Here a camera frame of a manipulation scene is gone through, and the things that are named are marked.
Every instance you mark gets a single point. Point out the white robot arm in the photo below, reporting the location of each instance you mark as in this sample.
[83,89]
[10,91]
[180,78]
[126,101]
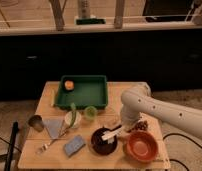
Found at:
[135,101]

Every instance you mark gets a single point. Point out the metal cup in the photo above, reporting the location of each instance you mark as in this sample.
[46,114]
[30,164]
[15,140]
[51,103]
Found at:
[36,123]

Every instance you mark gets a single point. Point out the black pole stand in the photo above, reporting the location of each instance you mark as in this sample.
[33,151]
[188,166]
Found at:
[10,150]

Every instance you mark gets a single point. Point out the green vegetable pod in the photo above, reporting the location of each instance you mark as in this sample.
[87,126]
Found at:
[73,114]

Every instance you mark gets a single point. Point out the grey blue cloth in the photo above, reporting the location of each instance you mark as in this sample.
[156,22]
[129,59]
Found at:
[53,127]

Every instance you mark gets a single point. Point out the orange fruit in tray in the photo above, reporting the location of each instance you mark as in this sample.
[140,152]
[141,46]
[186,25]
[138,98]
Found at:
[69,85]

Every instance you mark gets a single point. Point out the green plastic tray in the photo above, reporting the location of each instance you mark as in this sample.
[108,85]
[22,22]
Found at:
[89,90]

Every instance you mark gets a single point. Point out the small green cup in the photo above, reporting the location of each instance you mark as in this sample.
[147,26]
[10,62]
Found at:
[90,113]

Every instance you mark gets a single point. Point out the orange red bowl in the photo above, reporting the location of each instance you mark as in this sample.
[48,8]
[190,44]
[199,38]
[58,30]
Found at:
[142,146]

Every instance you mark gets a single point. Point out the blue sponge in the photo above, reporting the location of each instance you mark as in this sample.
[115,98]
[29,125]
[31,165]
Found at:
[74,145]

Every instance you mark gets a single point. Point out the green white base object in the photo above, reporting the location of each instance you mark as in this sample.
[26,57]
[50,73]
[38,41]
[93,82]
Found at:
[84,15]

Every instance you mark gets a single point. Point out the silver fork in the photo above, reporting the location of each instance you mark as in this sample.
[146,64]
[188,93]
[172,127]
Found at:
[45,146]

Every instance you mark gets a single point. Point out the dark purple bowl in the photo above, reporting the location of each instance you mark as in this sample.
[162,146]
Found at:
[100,146]

